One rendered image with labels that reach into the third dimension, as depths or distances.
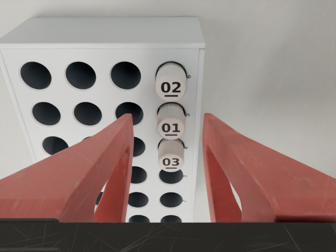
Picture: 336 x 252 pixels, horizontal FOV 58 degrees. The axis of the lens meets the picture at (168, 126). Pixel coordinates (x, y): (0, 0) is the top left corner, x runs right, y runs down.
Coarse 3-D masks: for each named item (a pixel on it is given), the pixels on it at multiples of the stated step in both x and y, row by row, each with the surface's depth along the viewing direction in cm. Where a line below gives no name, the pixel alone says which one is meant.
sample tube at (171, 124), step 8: (168, 104) 13; (176, 104) 13; (160, 112) 13; (168, 112) 13; (176, 112) 13; (160, 120) 13; (168, 120) 13; (176, 120) 13; (184, 120) 13; (160, 128) 13; (168, 128) 13; (176, 128) 13; (184, 128) 13; (168, 136) 13; (176, 136) 13
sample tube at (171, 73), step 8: (168, 64) 12; (176, 64) 12; (160, 72) 12; (168, 72) 12; (176, 72) 12; (184, 72) 12; (160, 80) 12; (168, 80) 12; (176, 80) 12; (184, 80) 12; (160, 88) 12; (168, 88) 12; (176, 88) 12; (184, 88) 12; (160, 96) 12; (168, 96) 12; (176, 96) 12
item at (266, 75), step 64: (0, 0) 15; (64, 0) 15; (128, 0) 15; (192, 0) 15; (256, 0) 14; (320, 0) 14; (256, 64) 16; (320, 64) 16; (0, 128) 19; (256, 128) 19; (320, 128) 19
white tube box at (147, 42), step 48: (0, 48) 12; (48, 48) 12; (96, 48) 12; (144, 48) 12; (192, 48) 12; (48, 96) 13; (96, 96) 13; (144, 96) 13; (192, 96) 13; (48, 144) 16; (144, 144) 16; (192, 144) 15; (144, 192) 17; (192, 192) 17
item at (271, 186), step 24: (216, 120) 11; (216, 144) 10; (240, 144) 8; (216, 168) 12; (240, 168) 7; (264, 168) 7; (288, 168) 7; (312, 168) 7; (216, 192) 11; (240, 192) 7; (264, 192) 6; (288, 192) 6; (312, 192) 6; (216, 216) 11; (240, 216) 11; (264, 216) 6; (288, 216) 5; (312, 216) 5
